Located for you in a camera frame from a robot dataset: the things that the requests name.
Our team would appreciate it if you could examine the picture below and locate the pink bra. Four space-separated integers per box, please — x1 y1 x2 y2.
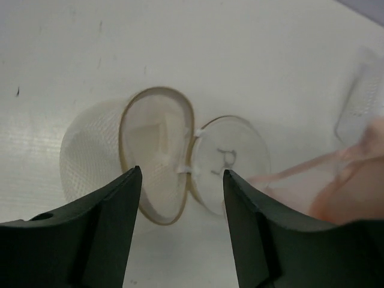
247 116 383 224

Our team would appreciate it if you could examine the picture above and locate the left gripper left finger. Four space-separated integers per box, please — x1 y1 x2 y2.
28 165 143 288

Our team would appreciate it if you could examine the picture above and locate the white mesh laundry bag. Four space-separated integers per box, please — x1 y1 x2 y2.
59 86 271 226

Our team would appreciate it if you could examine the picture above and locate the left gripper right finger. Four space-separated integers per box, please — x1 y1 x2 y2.
222 169 343 288

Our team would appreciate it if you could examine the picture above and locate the clear plastic perforated basket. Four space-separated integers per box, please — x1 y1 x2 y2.
334 47 383 146

